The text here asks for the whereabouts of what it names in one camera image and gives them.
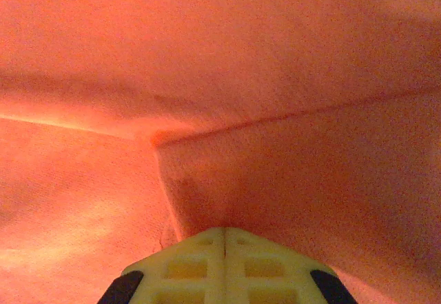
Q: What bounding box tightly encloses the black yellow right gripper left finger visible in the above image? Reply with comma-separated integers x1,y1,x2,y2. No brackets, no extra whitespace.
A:
98,227,225,304

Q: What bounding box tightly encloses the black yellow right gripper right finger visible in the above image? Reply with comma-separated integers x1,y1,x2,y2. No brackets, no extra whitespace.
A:
224,227,359,304

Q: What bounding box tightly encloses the orange t-shirt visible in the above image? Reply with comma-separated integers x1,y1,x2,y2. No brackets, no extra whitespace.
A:
0,0,441,304

